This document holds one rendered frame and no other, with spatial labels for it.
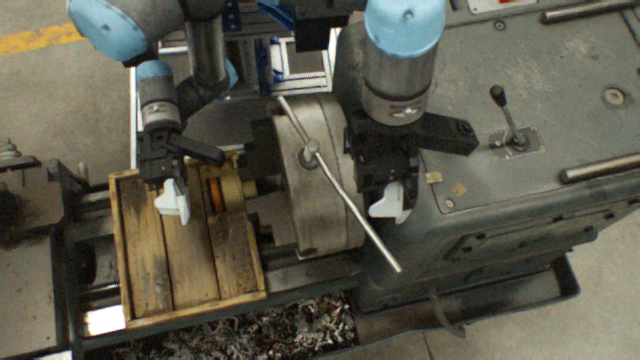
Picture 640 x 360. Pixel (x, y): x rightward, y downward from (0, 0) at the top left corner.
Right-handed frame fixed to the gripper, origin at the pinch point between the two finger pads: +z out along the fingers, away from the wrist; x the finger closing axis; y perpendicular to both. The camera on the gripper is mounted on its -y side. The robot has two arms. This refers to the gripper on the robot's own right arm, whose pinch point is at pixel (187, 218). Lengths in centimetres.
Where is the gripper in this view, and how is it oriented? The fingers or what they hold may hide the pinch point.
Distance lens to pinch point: 109.9
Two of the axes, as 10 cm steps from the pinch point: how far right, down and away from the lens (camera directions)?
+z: 2.3, 9.0, -3.6
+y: -9.7, 2.0, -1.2
